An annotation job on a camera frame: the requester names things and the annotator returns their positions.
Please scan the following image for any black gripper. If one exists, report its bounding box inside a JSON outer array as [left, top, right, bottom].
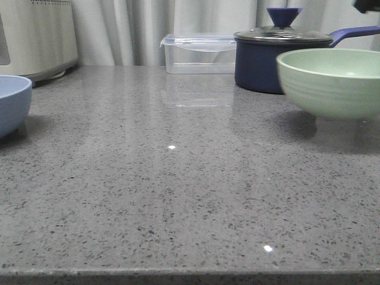
[[353, 0, 380, 14]]

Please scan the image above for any light green bowl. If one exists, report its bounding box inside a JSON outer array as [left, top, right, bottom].
[[276, 48, 379, 119]]

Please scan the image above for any light blue bowl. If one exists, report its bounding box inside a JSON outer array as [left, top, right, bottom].
[[1, 75, 32, 138]]

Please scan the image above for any glass lid with blue knob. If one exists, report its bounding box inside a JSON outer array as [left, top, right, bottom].
[[234, 7, 333, 43]]

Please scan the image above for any dark blue saucepan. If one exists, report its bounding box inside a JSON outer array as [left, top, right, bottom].
[[235, 26, 379, 94]]

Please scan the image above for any clear plastic food container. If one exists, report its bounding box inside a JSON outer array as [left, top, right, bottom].
[[160, 33, 236, 74]]

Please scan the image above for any grey white curtain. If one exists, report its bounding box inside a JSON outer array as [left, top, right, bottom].
[[72, 1, 379, 66]]

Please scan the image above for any cream white kitchen appliance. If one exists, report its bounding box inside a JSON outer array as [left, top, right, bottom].
[[1, 1, 78, 81]]

